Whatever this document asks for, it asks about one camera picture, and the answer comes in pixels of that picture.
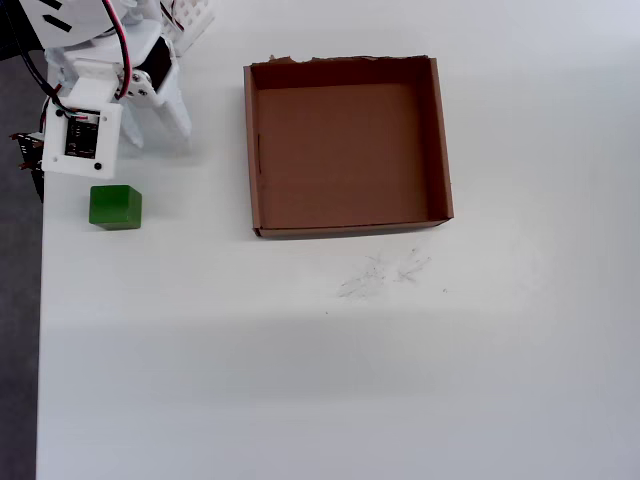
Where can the green cube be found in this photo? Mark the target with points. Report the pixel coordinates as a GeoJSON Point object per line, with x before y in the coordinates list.
{"type": "Point", "coordinates": [115, 205]}

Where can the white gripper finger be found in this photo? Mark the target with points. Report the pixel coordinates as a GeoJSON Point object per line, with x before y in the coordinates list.
{"type": "Point", "coordinates": [175, 117]}
{"type": "Point", "coordinates": [131, 125]}

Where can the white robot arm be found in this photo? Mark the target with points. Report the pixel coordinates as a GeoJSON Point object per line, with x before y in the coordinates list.
{"type": "Point", "coordinates": [80, 25]}

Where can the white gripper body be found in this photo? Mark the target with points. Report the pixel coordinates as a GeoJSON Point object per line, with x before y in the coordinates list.
{"type": "Point", "coordinates": [161, 66]}

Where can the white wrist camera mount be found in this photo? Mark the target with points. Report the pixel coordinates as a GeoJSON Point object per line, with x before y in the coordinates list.
{"type": "Point", "coordinates": [55, 150]}

